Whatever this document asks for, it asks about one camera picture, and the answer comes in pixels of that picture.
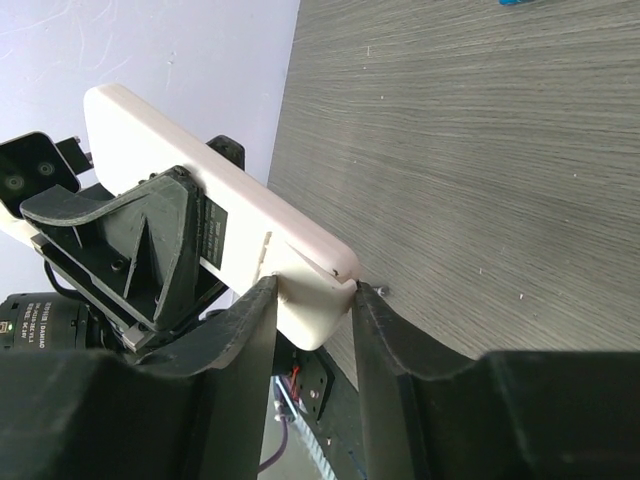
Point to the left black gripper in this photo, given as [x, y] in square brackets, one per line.
[136, 256]

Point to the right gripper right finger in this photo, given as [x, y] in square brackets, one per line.
[394, 359]

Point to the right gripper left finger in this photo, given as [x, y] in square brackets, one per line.
[230, 360]

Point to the white remote control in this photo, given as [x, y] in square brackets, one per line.
[256, 233]

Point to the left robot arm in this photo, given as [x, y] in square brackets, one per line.
[55, 320]

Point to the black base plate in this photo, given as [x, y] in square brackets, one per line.
[333, 410]

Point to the white slotted cable duct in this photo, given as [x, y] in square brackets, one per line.
[307, 447]

